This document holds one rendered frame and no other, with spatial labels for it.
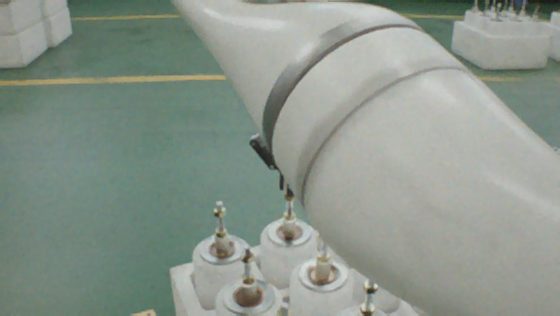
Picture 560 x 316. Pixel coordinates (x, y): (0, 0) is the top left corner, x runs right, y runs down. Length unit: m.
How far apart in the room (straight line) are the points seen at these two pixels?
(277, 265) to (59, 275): 0.59
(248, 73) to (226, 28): 0.04
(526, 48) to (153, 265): 2.30
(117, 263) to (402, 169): 1.09
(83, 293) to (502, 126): 1.06
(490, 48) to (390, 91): 2.62
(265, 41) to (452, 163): 0.10
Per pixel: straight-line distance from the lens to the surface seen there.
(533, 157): 0.17
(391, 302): 0.81
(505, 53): 2.85
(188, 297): 0.83
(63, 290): 1.18
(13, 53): 2.98
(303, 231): 0.84
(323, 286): 0.73
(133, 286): 1.15
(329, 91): 0.18
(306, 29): 0.21
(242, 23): 0.24
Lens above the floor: 0.74
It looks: 27 degrees down
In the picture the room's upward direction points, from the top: straight up
